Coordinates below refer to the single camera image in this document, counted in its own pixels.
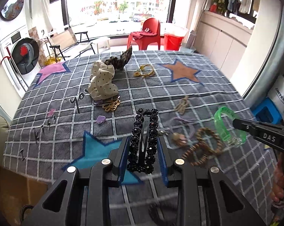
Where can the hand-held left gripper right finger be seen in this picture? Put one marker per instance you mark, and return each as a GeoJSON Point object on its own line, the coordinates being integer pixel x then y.
{"type": "Point", "coordinates": [162, 163]}

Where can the yellow bundle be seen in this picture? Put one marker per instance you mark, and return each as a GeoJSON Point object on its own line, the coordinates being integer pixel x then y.
{"type": "Point", "coordinates": [50, 61]}

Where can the large window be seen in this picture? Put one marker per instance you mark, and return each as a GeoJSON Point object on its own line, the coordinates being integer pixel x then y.
{"type": "Point", "coordinates": [123, 2]}

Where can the white dryer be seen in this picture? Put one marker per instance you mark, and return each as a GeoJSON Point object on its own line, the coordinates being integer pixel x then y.
{"type": "Point", "coordinates": [12, 7]}

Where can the red bucket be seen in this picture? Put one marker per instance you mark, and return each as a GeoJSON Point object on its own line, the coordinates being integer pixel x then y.
{"type": "Point", "coordinates": [173, 41]}

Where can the white curtain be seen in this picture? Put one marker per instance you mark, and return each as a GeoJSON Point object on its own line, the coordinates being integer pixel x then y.
{"type": "Point", "coordinates": [44, 2]}

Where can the hanging blue garment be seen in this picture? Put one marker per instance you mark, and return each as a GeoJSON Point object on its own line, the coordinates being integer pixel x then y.
{"type": "Point", "coordinates": [232, 1]}

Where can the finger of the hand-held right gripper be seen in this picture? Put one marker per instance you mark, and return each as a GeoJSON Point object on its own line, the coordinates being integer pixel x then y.
{"type": "Point", "coordinates": [266, 135]}

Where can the white cabinet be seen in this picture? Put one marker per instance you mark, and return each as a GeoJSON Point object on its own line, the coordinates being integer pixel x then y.
{"type": "Point", "coordinates": [222, 42]}

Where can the cardboard box tray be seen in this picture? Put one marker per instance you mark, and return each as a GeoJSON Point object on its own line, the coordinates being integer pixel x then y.
{"type": "Point", "coordinates": [12, 188]}

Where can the small purple hair clip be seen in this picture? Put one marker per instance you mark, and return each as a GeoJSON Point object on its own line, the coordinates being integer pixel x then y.
{"type": "Point", "coordinates": [100, 119]}

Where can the gold hair clip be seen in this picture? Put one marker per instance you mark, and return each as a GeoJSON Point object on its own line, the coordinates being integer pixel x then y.
{"type": "Point", "coordinates": [111, 105]}

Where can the blue plastic stool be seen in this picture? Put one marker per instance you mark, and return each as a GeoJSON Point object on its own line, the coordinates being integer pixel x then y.
{"type": "Point", "coordinates": [266, 113]}

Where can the person's right hand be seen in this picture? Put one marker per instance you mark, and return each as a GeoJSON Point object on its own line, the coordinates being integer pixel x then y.
{"type": "Point", "coordinates": [279, 186]}

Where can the yellow flower bouquet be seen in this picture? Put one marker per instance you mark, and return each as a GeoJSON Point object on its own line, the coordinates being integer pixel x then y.
{"type": "Point", "coordinates": [218, 1]}

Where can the white printed bag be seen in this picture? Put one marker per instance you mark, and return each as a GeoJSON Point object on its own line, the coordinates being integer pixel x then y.
{"type": "Point", "coordinates": [279, 94]}

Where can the red plastic chair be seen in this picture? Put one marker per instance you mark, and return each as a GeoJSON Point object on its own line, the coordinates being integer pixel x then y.
{"type": "Point", "coordinates": [152, 26]}

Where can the white stool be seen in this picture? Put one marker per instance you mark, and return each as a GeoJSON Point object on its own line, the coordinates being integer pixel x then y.
{"type": "Point", "coordinates": [102, 41]}

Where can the white polka dot scrunchie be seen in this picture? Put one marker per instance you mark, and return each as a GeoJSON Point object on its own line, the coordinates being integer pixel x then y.
{"type": "Point", "coordinates": [102, 81]}

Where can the red vase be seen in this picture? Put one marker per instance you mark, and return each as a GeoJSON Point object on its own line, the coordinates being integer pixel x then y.
{"type": "Point", "coordinates": [213, 8]}

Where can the leopard print hair bow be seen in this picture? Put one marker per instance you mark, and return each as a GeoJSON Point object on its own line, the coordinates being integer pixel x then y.
{"type": "Point", "coordinates": [123, 57]}

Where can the grey checked star blanket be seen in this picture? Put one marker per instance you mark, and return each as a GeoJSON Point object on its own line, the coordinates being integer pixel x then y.
{"type": "Point", "coordinates": [156, 94]}

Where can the black beaded hair clip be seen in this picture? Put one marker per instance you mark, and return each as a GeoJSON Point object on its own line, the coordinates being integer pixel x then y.
{"type": "Point", "coordinates": [144, 143]}

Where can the red cloth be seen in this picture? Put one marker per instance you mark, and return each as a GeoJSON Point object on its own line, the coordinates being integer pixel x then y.
{"type": "Point", "coordinates": [142, 34]}

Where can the hanging white garment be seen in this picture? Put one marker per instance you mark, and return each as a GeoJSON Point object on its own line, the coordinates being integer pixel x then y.
{"type": "Point", "coordinates": [245, 3]}

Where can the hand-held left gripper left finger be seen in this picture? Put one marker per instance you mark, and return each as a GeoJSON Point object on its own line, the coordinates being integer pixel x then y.
{"type": "Point", "coordinates": [123, 161]}

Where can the white washing machine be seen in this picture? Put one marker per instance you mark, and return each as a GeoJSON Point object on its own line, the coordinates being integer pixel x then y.
{"type": "Point", "coordinates": [26, 56]}

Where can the beige folding chair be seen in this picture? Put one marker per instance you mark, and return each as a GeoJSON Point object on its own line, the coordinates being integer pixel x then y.
{"type": "Point", "coordinates": [64, 38]}

